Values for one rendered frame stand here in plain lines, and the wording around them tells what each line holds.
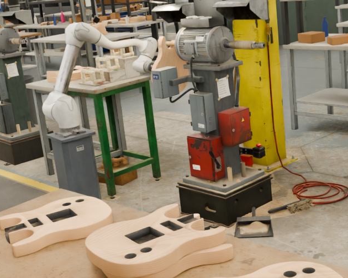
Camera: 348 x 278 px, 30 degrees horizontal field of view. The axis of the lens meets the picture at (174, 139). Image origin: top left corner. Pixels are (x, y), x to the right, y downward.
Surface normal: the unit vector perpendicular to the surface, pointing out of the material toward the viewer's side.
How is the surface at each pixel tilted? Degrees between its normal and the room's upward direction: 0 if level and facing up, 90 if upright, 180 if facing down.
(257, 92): 90
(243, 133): 90
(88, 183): 90
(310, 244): 0
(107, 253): 0
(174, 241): 0
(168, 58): 91
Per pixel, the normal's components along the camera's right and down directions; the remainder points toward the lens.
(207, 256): -0.08, 0.27
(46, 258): -0.11, -0.96
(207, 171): -0.73, 0.26
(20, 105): 0.63, 0.14
